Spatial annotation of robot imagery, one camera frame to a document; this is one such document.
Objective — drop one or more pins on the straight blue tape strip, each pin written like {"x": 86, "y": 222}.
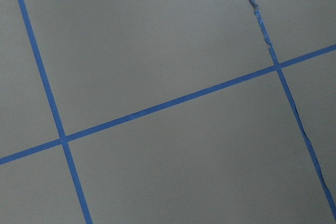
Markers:
{"x": 55, "y": 112}

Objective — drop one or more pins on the torn blue tape strip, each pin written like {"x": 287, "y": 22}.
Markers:
{"x": 278, "y": 68}

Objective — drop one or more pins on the horizontal blue tape strip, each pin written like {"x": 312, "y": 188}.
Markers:
{"x": 135, "y": 115}

